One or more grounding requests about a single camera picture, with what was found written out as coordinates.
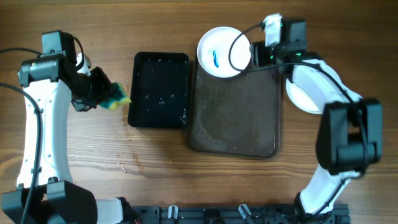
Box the green yellow sponge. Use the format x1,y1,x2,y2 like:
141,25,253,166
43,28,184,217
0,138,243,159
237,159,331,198
99,83,131,110

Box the pale green plate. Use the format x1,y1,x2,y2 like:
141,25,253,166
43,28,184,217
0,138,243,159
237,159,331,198
285,79,322,114

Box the pink plate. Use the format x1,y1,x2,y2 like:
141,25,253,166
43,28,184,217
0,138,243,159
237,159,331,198
197,26,251,78

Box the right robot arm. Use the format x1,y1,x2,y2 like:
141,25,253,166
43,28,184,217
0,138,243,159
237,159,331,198
251,44,382,219

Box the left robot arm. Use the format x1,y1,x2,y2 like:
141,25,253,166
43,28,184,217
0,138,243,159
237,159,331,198
1,51,139,223

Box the black water tray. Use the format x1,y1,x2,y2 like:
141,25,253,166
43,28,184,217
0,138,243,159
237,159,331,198
127,52,190,129

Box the brown plastic tray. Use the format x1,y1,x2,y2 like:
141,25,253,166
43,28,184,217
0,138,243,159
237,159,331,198
186,64,282,159

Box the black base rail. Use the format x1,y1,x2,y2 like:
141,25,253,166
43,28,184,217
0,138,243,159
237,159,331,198
132,204,351,224

